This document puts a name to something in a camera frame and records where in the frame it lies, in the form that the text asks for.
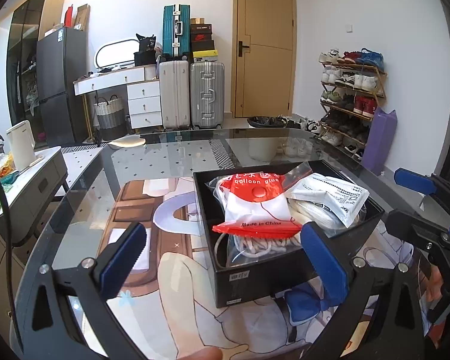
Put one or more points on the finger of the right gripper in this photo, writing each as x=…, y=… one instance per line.
x=416, y=181
x=420, y=228

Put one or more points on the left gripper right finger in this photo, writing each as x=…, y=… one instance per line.
x=395, y=330

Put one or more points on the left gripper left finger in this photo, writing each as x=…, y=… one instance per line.
x=48, y=328

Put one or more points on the white printed plastic packet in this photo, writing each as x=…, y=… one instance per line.
x=343, y=198

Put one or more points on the red white balloon glue bag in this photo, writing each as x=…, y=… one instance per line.
x=254, y=205

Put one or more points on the right human hand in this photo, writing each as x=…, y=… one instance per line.
x=430, y=288

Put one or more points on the purple fabric bag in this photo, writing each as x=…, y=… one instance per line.
x=379, y=142

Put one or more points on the grey low cabinet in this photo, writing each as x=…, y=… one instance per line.
x=28, y=200

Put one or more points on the wooden shoe rack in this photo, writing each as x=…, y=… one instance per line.
x=353, y=85

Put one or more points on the clear zip bag red strip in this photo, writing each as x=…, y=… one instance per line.
x=289, y=179

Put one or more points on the yellow snack bag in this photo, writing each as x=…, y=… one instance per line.
x=6, y=164

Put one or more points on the black storage box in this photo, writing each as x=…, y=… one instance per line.
x=236, y=273

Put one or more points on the white bin black liner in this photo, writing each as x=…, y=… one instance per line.
x=265, y=148

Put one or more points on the white electric kettle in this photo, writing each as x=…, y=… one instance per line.
x=22, y=144

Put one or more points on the striped woven laundry basket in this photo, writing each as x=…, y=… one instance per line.
x=111, y=117

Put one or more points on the wooden door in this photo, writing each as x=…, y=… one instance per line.
x=264, y=57

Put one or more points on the white desk with drawers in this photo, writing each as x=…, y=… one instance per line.
x=143, y=92

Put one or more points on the silver aluminium suitcase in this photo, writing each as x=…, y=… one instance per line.
x=207, y=93

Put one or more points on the black refrigerator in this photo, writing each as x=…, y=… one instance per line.
x=60, y=61

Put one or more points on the white hard suitcase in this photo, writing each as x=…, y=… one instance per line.
x=174, y=93

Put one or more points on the oval desk mirror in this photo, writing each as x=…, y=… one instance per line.
x=119, y=53

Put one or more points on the stacked shoe boxes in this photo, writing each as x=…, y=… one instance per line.
x=202, y=41

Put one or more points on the black bag on desk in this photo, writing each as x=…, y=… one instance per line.
x=146, y=55

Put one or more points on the dark glass wardrobe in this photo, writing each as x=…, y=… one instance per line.
x=29, y=24

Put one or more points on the teal hard suitcase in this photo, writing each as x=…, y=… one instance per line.
x=176, y=35

